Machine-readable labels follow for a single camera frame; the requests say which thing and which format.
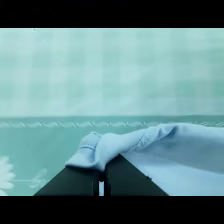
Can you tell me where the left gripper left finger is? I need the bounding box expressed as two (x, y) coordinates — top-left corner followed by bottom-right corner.
(33, 166), (101, 197)

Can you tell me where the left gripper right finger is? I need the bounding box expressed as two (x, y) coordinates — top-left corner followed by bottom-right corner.
(103, 153), (170, 197)

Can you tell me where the light blue shirt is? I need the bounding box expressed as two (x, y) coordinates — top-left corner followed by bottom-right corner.
(64, 122), (224, 197)

